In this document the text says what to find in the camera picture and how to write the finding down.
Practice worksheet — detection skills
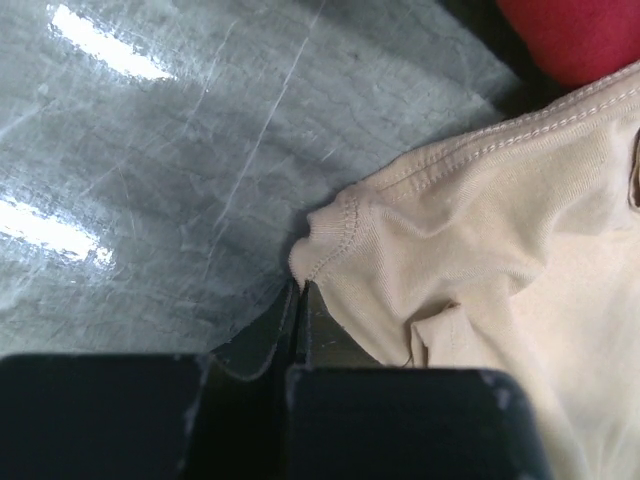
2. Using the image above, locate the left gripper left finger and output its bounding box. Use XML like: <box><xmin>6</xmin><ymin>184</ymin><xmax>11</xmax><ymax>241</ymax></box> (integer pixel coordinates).
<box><xmin>207</xmin><ymin>280</ymin><xmax>299</xmax><ymax>383</ymax></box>

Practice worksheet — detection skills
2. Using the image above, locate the beige t shirt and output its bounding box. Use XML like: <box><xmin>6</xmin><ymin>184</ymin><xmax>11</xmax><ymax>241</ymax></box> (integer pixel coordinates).
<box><xmin>289</xmin><ymin>64</ymin><xmax>639</xmax><ymax>479</ymax></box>

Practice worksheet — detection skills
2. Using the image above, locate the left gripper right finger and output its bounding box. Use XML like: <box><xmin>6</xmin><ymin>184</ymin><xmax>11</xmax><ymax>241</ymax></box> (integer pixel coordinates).
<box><xmin>294</xmin><ymin>282</ymin><xmax>382</xmax><ymax>370</ymax></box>

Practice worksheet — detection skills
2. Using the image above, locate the folded red t shirt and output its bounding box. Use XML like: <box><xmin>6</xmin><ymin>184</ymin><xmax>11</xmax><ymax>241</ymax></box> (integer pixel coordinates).
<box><xmin>497</xmin><ymin>0</ymin><xmax>639</xmax><ymax>87</ymax></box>

